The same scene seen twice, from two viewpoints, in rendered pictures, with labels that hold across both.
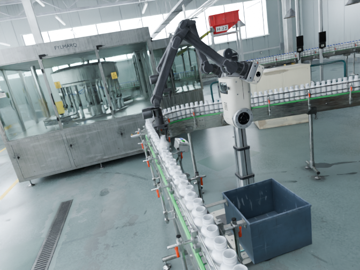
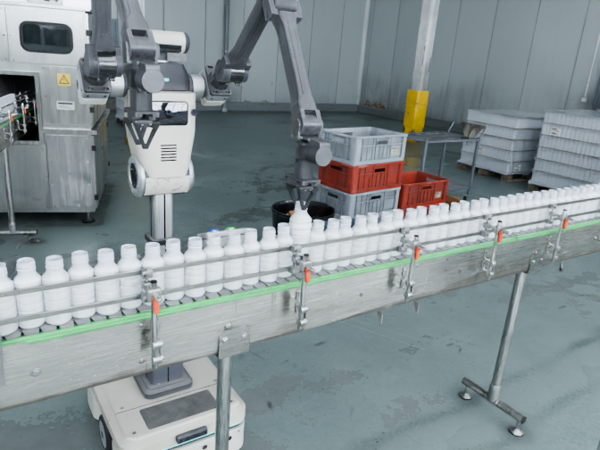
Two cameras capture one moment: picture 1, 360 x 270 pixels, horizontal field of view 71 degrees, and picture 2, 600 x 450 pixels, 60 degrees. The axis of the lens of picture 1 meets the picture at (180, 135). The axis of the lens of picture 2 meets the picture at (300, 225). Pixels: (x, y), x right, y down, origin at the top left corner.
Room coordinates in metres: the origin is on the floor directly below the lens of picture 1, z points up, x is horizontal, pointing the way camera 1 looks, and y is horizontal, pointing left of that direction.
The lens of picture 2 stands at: (2.22, 1.51, 1.66)
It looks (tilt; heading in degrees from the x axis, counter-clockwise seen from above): 18 degrees down; 246
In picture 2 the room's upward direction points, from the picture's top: 5 degrees clockwise
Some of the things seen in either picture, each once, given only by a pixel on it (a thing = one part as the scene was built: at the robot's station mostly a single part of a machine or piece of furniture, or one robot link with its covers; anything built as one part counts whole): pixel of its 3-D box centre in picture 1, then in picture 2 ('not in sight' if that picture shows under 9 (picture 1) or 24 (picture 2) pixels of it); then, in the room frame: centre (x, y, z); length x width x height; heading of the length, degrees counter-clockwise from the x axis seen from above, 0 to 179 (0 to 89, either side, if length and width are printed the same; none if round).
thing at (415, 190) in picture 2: not in sight; (409, 188); (-0.59, -2.37, 0.55); 0.61 x 0.41 x 0.22; 13
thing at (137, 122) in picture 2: not in sight; (144, 130); (2.05, 0.07, 1.44); 0.07 x 0.07 x 0.09; 11
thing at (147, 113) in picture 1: (150, 109); (314, 141); (1.59, 0.15, 1.42); 0.12 x 0.09 x 0.12; 100
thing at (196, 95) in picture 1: (167, 83); not in sight; (7.49, 0.08, 1.15); 1.63 x 1.62 x 2.30; 11
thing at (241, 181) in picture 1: (246, 194); not in sight; (1.93, -0.47, 0.49); 0.13 x 0.13 x 0.40; 11
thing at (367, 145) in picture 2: not in sight; (363, 145); (0.08, -2.14, 1.00); 0.61 x 0.41 x 0.22; 18
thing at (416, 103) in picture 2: not in sight; (414, 115); (-4.65, -8.16, 0.55); 0.40 x 0.40 x 1.10; 11
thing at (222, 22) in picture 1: (228, 61); not in sight; (8.24, -1.94, 1.40); 0.92 x 0.72 x 2.80; 83
